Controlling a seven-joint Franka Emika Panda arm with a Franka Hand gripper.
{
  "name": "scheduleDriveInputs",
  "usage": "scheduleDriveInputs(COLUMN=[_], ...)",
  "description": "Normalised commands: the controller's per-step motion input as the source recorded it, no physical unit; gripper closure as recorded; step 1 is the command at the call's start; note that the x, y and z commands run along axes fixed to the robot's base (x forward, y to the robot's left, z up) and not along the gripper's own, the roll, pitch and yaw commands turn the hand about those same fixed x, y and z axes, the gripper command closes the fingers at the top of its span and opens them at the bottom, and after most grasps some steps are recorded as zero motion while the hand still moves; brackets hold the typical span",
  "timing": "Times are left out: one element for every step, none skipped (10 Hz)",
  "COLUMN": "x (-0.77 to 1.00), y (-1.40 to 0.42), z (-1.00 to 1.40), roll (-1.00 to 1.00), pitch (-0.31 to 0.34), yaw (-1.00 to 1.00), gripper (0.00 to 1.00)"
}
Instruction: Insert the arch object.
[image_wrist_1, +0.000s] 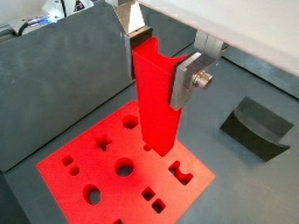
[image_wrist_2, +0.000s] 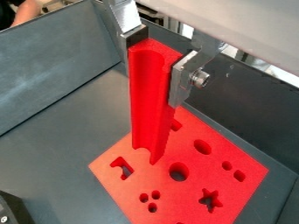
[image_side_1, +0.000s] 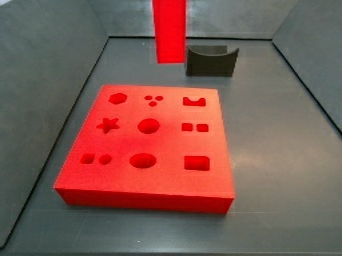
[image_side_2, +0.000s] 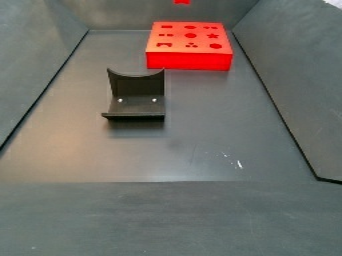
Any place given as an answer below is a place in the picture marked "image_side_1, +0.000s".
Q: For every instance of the red shape sorter board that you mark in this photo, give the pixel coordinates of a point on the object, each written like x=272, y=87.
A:
x=149, y=152

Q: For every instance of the dark grey arch block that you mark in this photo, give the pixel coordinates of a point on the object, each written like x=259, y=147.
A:
x=212, y=61

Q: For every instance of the red rectangular gripper finger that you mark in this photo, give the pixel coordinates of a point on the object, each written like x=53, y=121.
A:
x=169, y=30

